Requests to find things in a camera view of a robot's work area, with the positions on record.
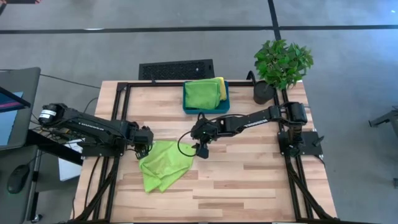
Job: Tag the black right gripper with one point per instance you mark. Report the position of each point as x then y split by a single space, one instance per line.
205 130

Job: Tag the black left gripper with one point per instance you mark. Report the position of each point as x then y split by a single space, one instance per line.
141 137

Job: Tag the lime green towel white tag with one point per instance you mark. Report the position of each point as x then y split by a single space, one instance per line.
164 165

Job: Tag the green microfiber towel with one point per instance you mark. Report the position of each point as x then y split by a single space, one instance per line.
202 93

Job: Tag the yellow microfiber towel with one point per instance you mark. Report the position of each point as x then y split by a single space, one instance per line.
223 90

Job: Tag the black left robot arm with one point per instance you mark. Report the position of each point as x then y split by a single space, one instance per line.
93 126

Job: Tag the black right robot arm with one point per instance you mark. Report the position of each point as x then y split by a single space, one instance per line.
258 119

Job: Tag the teal plastic bin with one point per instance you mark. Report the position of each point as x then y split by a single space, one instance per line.
217 111

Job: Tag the white box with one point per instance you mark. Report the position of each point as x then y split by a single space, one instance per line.
70 169

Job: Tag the black mesh computer case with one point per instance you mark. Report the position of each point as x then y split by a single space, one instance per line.
174 70

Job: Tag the black desk beam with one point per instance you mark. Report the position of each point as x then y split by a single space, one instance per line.
56 152

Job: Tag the potted green plant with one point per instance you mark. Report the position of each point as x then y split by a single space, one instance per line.
280 62

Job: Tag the black computer mouse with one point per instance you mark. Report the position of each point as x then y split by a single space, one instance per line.
18 179

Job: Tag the laptop on side desk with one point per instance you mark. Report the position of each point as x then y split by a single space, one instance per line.
29 81

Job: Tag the computer monitor blue screen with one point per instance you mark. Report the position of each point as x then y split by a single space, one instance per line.
7 124

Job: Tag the grey metal stand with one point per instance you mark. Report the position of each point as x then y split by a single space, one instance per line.
387 119

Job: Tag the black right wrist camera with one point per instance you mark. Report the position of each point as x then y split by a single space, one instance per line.
202 152

